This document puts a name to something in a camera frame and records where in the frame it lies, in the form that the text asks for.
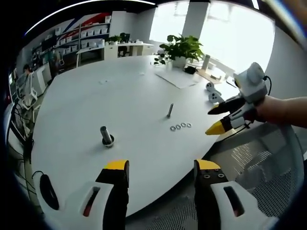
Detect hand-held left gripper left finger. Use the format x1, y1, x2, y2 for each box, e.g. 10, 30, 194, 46
59, 159, 130, 230

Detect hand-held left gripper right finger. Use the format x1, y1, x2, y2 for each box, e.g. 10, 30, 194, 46
193, 159, 279, 230

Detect thick metal threaded stud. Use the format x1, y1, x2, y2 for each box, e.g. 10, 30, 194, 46
100, 126, 115, 148

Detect white handheld controller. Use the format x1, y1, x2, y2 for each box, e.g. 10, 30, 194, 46
205, 81, 218, 93
208, 91, 225, 104

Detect wooden tray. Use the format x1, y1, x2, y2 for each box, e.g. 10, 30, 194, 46
196, 68, 228, 85

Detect white paper sheet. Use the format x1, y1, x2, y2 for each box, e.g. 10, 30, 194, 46
155, 70, 200, 89

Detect grey mesh office chair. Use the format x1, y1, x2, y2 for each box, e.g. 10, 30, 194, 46
146, 122, 304, 230

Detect black computer mouse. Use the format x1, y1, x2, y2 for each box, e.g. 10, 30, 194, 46
39, 174, 60, 211

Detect green potted plant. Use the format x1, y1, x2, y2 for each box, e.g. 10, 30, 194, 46
153, 34, 204, 68

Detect small green desk plant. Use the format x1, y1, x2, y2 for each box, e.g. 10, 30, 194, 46
108, 35, 122, 46

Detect white office chair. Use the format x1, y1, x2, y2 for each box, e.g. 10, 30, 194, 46
15, 74, 39, 111

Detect white cabinet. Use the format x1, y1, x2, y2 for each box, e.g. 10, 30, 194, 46
31, 64, 52, 96

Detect white background desk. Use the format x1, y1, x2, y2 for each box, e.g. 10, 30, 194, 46
76, 42, 154, 68

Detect shelving with white bins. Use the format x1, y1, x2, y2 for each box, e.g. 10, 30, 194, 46
54, 15, 111, 57

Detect long ceiling light strip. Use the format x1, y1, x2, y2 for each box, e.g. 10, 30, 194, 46
24, 0, 158, 35

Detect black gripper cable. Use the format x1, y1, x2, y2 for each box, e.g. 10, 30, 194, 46
263, 75, 273, 96

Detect black cable bundle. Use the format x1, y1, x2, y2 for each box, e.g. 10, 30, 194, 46
4, 100, 34, 192

